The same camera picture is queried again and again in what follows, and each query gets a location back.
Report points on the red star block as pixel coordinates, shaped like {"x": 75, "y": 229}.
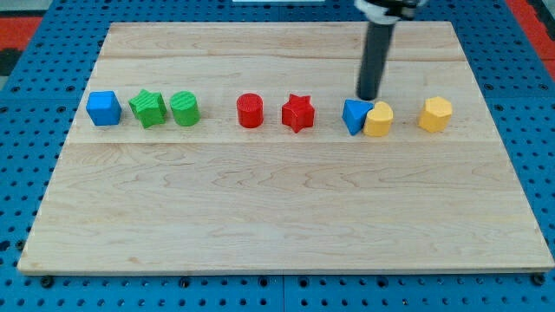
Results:
{"x": 298, "y": 113}

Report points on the wooden board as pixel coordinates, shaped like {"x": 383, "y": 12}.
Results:
{"x": 217, "y": 198}

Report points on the red cylinder block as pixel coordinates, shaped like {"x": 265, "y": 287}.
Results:
{"x": 250, "y": 108}

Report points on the green star block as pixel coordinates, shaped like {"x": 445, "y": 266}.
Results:
{"x": 149, "y": 108}

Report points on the blue cube block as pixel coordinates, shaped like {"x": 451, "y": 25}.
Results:
{"x": 103, "y": 108}

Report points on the yellow heart block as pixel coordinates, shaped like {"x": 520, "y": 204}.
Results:
{"x": 378, "y": 120}

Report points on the blue triangle block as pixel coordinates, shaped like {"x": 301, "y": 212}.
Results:
{"x": 354, "y": 114}

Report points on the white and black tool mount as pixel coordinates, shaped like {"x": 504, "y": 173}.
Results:
{"x": 389, "y": 11}

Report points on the yellow hexagon block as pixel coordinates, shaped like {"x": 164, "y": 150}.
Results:
{"x": 435, "y": 114}

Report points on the green cylinder block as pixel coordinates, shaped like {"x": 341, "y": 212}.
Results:
{"x": 185, "y": 108}

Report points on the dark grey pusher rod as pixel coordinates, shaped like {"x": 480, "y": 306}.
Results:
{"x": 374, "y": 57}

